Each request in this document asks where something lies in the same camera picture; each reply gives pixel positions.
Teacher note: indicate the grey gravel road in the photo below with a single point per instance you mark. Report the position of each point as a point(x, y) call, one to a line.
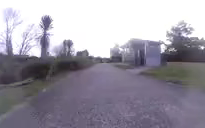
point(103, 96)

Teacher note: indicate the pale shed building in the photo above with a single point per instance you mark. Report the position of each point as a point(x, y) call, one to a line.
point(143, 52)

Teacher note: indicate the row of low bushes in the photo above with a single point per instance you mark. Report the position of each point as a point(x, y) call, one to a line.
point(43, 68)

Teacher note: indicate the tall palm-like tree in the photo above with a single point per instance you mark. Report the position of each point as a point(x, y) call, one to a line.
point(45, 36)

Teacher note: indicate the large leafy tree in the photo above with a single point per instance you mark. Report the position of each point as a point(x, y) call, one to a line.
point(181, 36)

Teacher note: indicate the mown grass field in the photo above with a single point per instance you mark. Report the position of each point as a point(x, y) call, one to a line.
point(186, 71)

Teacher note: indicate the dark hedge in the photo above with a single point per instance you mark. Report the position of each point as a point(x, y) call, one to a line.
point(190, 55)

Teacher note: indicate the bare trees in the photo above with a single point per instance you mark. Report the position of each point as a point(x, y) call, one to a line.
point(15, 36)

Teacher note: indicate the grass verge with weeds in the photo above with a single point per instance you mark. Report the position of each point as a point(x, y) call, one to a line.
point(13, 95)

